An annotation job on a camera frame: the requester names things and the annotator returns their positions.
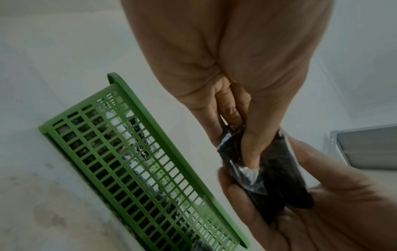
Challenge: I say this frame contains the person's right hand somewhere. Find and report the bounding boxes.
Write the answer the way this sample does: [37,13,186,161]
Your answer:
[218,136,397,251]

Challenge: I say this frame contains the person's left hand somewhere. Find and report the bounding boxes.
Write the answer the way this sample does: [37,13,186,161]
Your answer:
[119,0,337,170]

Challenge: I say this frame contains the long black packet labelled A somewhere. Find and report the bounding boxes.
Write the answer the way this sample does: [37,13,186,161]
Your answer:
[217,124,315,224]

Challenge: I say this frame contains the green plastic basket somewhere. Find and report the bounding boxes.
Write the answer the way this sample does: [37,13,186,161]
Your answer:
[38,72,251,251]

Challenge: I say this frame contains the black packets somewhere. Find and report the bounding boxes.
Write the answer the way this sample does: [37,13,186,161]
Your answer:
[62,103,218,251]

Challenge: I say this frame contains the white metal shelf rack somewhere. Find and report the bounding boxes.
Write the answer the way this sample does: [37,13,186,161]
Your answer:
[328,123,397,170]

